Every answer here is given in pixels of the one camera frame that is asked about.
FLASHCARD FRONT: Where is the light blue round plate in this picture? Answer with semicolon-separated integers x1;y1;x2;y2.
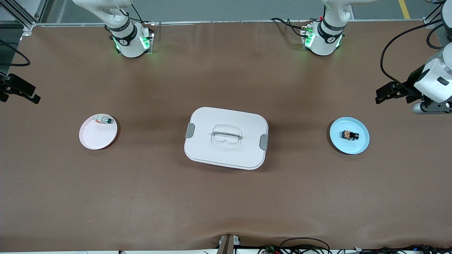
329;117;370;155

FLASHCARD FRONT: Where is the pink round plate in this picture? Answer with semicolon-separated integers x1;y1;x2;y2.
79;113;118;150

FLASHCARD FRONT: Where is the white lidded container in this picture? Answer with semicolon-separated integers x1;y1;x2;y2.
184;107;269;170

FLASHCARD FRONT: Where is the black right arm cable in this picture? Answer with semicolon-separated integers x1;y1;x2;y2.
0;39;31;67

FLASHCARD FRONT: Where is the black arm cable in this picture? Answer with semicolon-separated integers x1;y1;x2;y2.
0;39;31;67
380;18;446;96

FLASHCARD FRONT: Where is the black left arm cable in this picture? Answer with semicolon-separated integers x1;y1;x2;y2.
380;18;446;96

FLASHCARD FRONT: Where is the aluminium corner frame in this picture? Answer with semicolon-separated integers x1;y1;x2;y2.
422;0;452;29

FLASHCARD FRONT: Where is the aluminium frame with diagonal brace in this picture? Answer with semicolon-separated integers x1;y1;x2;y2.
0;0;48;30

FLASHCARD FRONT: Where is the black left base cable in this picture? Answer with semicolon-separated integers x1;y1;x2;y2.
271;17;311;37

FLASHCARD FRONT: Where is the black base cable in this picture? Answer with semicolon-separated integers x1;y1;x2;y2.
120;4;156;25
271;17;311;37

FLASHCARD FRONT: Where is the black right base cable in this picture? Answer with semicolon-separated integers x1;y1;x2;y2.
120;4;156;25

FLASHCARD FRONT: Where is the tangled cable bundle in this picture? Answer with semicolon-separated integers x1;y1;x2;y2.
258;245;452;254

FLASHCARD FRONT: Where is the black looped cable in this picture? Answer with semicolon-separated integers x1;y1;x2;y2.
280;237;331;254

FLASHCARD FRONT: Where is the silver table edge rail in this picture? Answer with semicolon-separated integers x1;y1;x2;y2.
34;19;424;27

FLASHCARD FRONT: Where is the brown camera mount post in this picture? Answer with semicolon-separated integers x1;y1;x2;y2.
216;234;241;254

